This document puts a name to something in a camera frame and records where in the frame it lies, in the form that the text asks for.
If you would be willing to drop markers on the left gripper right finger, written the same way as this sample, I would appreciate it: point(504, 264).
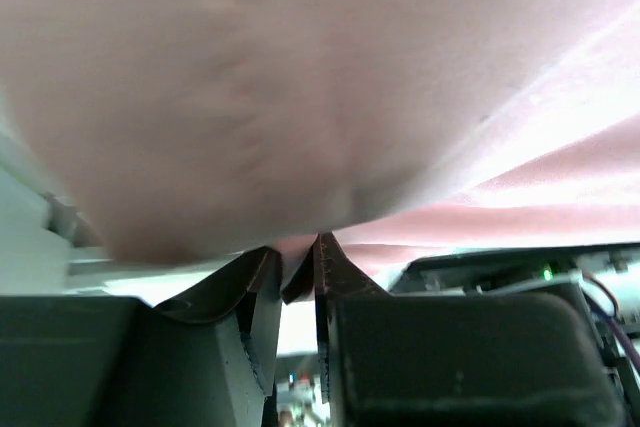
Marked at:
point(501, 338)

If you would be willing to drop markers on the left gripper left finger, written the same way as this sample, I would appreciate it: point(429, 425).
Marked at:
point(205, 357)

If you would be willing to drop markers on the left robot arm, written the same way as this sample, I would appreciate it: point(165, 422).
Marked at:
point(494, 338)

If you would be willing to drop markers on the pink trousers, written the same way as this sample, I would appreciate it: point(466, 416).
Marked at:
point(185, 130)

